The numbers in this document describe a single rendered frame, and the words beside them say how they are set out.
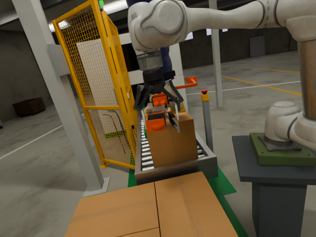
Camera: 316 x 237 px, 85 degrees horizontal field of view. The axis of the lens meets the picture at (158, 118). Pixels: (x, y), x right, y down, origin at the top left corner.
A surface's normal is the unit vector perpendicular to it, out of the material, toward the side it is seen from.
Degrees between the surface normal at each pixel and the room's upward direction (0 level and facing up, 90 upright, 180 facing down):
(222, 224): 0
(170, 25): 86
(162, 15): 91
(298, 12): 112
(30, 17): 90
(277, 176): 0
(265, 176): 0
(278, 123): 84
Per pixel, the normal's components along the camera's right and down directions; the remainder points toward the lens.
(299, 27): -0.79, 0.61
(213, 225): -0.18, -0.92
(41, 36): 0.10, 0.32
